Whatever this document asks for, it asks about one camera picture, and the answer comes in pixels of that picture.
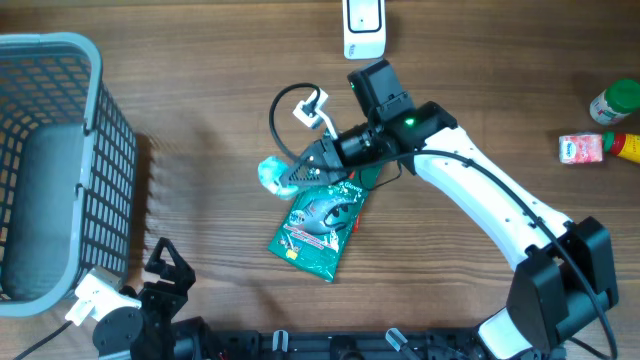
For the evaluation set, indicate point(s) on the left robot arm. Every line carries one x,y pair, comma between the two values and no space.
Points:
148,332

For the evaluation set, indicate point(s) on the green cap sauce bottle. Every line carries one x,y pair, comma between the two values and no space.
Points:
623,145

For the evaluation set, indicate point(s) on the red stick sachet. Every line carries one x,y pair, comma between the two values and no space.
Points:
356,224

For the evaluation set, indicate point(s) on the light green tissue packet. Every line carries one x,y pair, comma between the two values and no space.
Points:
270,171

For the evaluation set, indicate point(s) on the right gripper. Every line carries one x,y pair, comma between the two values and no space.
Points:
327,161

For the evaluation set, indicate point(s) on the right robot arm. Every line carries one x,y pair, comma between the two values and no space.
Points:
564,272

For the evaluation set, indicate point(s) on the grey plastic mesh basket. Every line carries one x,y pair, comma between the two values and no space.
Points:
68,171

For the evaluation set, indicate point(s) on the green 3M gloves package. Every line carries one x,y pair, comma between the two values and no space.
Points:
318,226

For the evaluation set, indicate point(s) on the green lid white jar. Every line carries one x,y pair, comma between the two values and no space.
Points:
616,102

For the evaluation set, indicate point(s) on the white barcode scanner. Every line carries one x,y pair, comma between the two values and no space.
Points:
364,29

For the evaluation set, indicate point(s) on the red square snack packet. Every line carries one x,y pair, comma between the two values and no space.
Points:
582,148

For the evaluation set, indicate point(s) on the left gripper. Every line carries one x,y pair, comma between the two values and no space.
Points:
180,273

